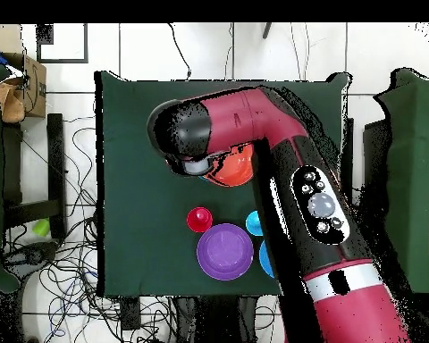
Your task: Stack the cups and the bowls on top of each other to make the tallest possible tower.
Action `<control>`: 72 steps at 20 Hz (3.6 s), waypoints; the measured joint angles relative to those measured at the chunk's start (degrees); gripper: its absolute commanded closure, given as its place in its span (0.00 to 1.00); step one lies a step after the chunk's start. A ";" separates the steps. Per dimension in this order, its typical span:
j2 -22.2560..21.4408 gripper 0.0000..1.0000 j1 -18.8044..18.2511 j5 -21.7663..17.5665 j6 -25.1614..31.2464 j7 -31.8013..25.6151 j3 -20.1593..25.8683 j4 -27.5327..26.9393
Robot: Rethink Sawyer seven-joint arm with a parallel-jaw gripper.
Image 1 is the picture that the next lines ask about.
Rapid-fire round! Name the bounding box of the orange bowl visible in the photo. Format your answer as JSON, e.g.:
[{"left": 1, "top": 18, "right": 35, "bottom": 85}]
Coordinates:
[{"left": 203, "top": 142, "right": 256, "bottom": 188}]

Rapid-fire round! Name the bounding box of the red cup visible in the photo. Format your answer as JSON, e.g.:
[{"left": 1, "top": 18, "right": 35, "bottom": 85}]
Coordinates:
[{"left": 186, "top": 206, "right": 214, "bottom": 234}]

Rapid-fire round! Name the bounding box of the blue cup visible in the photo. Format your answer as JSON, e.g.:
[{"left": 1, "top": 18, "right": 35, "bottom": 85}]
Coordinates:
[{"left": 245, "top": 210, "right": 265, "bottom": 237}]

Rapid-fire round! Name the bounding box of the purple bowl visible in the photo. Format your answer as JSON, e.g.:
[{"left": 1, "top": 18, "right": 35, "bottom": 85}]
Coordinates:
[{"left": 196, "top": 222, "right": 255, "bottom": 281}]

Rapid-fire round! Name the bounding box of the large blue bowl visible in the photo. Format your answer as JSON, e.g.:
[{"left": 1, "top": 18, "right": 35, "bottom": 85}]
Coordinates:
[{"left": 258, "top": 239, "right": 275, "bottom": 279}]

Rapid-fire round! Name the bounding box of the dark green tablecloth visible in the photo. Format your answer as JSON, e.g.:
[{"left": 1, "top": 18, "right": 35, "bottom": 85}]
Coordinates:
[{"left": 94, "top": 70, "right": 352, "bottom": 298}]

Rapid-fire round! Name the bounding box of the black box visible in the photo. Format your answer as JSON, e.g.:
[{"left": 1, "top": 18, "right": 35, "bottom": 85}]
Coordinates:
[{"left": 362, "top": 119, "right": 392, "bottom": 208}]

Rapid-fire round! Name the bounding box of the light green plastic cup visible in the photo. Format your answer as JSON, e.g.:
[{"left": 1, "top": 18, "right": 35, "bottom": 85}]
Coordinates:
[{"left": 31, "top": 218, "right": 51, "bottom": 238}]

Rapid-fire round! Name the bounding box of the dark grey caster foot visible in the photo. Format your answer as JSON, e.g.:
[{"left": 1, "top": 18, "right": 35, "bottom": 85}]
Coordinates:
[{"left": 3, "top": 242, "right": 58, "bottom": 278}]

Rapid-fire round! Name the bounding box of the cardboard box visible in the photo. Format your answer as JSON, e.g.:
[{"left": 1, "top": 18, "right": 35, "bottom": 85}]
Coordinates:
[{"left": 1, "top": 52, "right": 47, "bottom": 120}]

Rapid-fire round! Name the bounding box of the brown paper bag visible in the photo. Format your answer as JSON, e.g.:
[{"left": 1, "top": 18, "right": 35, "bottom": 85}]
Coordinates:
[{"left": 0, "top": 82, "right": 26, "bottom": 123}]

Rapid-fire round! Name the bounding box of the black cable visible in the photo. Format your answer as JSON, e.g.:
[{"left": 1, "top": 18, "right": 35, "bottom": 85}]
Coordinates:
[{"left": 166, "top": 22, "right": 193, "bottom": 80}]

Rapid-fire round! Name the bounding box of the black metal frame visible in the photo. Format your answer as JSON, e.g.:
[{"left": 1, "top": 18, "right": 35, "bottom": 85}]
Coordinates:
[{"left": 2, "top": 113, "right": 66, "bottom": 230}]

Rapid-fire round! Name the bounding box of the grey square frame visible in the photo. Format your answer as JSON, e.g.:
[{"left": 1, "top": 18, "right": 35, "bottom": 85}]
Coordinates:
[{"left": 36, "top": 22, "right": 89, "bottom": 64}]

